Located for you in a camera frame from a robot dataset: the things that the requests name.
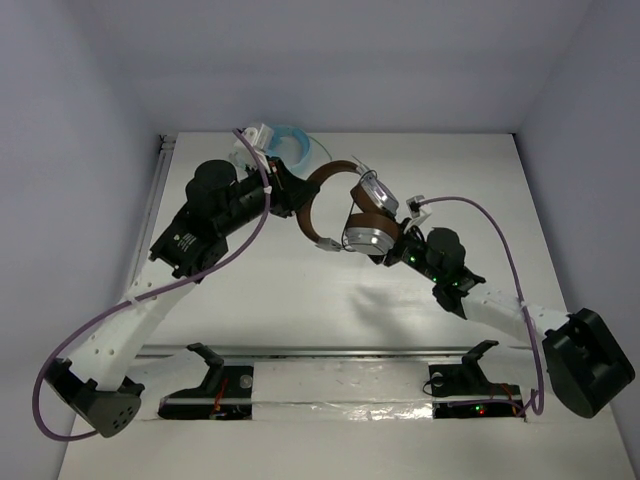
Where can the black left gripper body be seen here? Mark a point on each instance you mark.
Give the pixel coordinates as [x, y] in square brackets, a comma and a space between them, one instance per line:
[284, 186]

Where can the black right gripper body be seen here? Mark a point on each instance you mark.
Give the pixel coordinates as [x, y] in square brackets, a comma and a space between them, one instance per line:
[406, 248]

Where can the brown silver headphones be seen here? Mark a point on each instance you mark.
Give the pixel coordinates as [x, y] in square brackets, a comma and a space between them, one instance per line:
[372, 230]

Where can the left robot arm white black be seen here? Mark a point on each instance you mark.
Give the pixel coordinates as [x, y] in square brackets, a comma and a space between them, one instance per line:
[221, 218]

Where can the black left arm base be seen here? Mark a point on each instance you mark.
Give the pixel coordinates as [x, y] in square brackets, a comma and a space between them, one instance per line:
[224, 392]

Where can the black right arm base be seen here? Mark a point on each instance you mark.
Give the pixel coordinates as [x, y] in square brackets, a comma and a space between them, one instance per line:
[462, 391]

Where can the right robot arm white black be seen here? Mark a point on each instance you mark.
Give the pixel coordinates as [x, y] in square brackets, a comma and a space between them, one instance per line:
[573, 356]

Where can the blue headphones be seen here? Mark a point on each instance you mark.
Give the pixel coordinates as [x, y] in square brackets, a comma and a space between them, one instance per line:
[292, 145]

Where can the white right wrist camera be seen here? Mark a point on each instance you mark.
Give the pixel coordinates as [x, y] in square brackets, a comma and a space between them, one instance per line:
[419, 211]

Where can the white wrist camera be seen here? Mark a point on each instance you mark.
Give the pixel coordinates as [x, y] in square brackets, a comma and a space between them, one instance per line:
[258, 135]
[419, 211]

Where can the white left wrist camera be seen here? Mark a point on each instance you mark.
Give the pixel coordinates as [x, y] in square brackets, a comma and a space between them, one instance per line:
[258, 135]

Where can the aluminium table frame rail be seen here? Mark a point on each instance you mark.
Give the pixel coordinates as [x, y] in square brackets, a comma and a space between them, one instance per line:
[166, 147]

